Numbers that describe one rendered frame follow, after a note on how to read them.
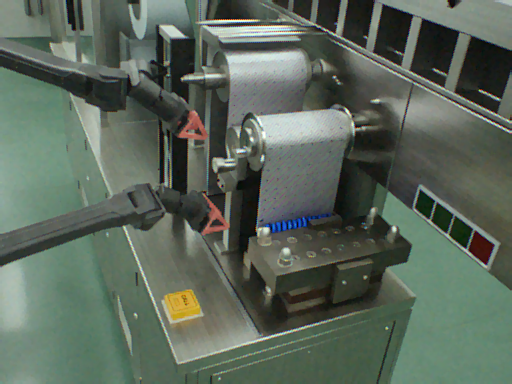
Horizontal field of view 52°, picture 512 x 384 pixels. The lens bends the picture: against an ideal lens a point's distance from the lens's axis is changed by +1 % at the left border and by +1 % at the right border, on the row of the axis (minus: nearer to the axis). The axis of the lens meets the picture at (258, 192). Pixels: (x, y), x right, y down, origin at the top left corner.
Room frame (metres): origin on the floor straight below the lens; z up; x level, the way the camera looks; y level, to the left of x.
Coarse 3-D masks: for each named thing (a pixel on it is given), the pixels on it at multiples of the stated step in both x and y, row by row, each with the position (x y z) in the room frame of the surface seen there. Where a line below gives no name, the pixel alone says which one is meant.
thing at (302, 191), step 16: (272, 176) 1.17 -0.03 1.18; (288, 176) 1.19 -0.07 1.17; (304, 176) 1.21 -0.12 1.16; (320, 176) 1.23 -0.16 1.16; (336, 176) 1.26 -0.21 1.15; (272, 192) 1.17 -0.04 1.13; (288, 192) 1.19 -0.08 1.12; (304, 192) 1.21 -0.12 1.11; (320, 192) 1.24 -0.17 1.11; (336, 192) 1.26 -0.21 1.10; (272, 208) 1.17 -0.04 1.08; (288, 208) 1.20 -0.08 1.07; (304, 208) 1.22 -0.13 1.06; (320, 208) 1.24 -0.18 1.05
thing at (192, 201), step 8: (192, 192) 1.12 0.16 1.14; (184, 200) 1.05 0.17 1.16; (192, 200) 1.06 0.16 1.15; (200, 200) 1.08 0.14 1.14; (184, 208) 1.04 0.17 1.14; (192, 208) 1.05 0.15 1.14; (200, 208) 1.06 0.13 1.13; (176, 216) 1.04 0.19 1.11; (184, 216) 1.04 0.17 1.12; (192, 216) 1.05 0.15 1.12; (200, 216) 1.04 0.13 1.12; (192, 224) 1.04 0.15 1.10
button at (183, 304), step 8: (168, 296) 0.97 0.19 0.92; (176, 296) 0.97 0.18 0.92; (184, 296) 0.98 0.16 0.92; (192, 296) 0.98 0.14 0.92; (168, 304) 0.95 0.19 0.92; (176, 304) 0.95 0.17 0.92; (184, 304) 0.95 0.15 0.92; (192, 304) 0.95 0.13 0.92; (176, 312) 0.92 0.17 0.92; (184, 312) 0.93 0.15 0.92; (192, 312) 0.94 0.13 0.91
